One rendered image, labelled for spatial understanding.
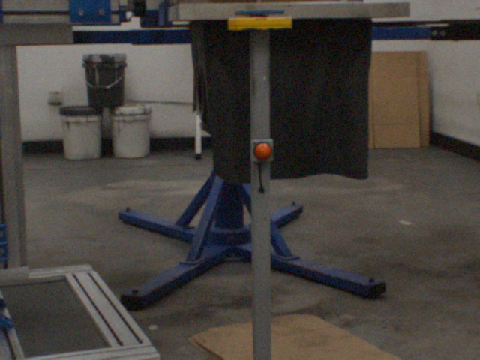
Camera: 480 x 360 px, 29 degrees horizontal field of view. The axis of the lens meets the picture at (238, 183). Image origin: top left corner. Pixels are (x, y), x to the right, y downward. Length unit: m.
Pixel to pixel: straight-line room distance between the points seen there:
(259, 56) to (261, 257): 0.47
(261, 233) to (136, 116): 4.56
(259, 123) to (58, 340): 0.70
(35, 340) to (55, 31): 0.72
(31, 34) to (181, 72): 4.96
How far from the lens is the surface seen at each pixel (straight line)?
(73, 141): 6.72
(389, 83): 7.28
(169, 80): 7.05
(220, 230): 3.80
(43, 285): 2.73
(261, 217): 2.18
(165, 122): 7.08
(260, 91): 2.14
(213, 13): 2.32
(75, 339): 2.26
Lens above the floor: 0.93
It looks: 10 degrees down
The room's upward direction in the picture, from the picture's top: 1 degrees counter-clockwise
